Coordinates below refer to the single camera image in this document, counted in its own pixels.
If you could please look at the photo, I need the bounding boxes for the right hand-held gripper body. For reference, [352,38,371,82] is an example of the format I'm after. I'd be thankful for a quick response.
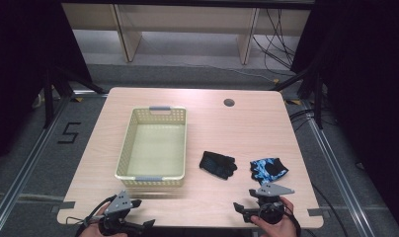
[249,183,296,225]

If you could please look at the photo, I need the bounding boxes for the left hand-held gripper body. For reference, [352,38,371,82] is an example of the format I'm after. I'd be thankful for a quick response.
[98,190,136,237]

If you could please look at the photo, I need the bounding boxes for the blue camouflage glove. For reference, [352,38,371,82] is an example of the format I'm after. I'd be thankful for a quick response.
[249,157,289,186]

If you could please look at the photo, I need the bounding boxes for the black glove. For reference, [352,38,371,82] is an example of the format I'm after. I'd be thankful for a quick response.
[199,150,238,181]

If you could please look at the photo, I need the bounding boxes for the pale yellow plastic basket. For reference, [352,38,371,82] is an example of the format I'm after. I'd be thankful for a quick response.
[114,105,188,189]

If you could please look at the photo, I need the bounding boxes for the person's right hand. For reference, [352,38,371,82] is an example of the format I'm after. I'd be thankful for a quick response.
[250,197,299,237]

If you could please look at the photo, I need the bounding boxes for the person's left hand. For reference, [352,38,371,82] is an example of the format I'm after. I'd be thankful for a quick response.
[78,202,128,237]

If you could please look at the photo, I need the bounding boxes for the black floor tape marking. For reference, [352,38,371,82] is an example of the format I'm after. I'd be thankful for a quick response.
[57,121,82,145]

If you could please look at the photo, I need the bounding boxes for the black metal stand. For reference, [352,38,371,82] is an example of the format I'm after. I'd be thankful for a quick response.
[270,64,324,130]
[41,64,107,130]

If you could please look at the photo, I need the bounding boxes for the light wooden shelf unit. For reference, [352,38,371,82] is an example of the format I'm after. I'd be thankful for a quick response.
[61,3,312,65]

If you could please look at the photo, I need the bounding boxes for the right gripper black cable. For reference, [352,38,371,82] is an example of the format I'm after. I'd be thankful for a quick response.
[281,202,302,237]

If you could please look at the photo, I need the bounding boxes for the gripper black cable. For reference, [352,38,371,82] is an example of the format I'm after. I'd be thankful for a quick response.
[65,195,119,237]
[281,202,302,237]

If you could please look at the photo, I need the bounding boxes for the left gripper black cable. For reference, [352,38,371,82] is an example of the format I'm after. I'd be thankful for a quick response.
[65,195,119,237]

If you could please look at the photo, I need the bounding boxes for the thin black floor cable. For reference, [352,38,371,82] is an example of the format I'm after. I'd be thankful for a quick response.
[310,183,351,237]

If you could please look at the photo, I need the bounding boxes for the silver floor rail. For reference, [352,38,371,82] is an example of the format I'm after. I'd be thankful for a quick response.
[0,94,73,231]
[301,98,377,237]

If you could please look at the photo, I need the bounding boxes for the black floor cables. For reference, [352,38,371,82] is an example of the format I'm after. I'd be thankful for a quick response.
[288,108,322,133]

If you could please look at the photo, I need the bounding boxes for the bundle of black cables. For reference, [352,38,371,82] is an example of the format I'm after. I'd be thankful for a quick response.
[252,8,298,69]

